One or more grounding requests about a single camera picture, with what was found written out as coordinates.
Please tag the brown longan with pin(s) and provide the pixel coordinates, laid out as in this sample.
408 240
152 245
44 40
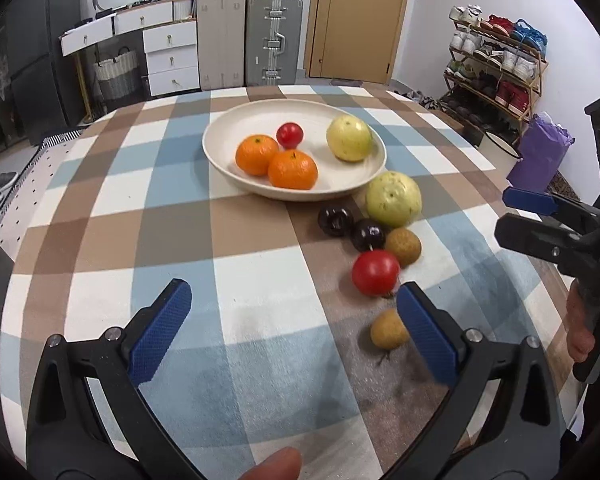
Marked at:
388 332
404 245

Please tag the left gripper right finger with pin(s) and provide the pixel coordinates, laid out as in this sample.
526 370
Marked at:
499 419

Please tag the purple bag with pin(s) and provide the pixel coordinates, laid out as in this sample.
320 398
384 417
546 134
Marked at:
542 148

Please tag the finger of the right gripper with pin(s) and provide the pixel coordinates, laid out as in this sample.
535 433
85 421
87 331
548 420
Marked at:
573 214
548 243

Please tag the wooden shoe rack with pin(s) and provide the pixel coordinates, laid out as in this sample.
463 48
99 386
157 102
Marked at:
495 73

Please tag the right hand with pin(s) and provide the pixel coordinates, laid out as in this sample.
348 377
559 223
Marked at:
580 340

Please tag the white bucket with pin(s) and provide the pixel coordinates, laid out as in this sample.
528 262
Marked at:
493 143

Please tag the yellow guava front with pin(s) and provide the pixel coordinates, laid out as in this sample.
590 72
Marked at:
349 138

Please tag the wooden door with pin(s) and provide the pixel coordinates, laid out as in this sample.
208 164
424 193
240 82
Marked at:
353 39

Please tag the grey slippers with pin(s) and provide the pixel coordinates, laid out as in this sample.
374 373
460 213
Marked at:
7 181

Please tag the orange mandarin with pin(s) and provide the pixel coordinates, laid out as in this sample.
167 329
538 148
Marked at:
293 169
254 154

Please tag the beige suitcase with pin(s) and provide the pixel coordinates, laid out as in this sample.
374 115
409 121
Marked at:
221 43

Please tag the black refrigerator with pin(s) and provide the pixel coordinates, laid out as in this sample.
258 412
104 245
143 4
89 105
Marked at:
44 82

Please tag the silver aluminium suitcase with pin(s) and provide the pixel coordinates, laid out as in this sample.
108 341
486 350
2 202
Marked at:
272 41

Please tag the red cherry tomato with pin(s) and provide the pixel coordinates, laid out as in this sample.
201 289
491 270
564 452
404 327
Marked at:
289 135
375 273

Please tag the white drawer desk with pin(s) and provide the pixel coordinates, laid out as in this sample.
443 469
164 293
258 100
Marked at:
170 41

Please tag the left hand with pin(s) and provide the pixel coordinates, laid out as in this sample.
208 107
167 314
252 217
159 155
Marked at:
285 464

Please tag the yellow-green guava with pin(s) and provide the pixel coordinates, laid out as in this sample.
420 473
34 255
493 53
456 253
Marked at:
393 199

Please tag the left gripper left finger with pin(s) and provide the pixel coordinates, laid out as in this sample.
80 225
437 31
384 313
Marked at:
87 418

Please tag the woven laundry basket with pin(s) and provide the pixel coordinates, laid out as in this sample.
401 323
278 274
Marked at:
118 77

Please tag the cream round plate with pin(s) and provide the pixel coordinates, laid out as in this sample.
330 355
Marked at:
335 177

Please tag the checkered tablecloth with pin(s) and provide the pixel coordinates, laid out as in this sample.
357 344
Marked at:
275 350

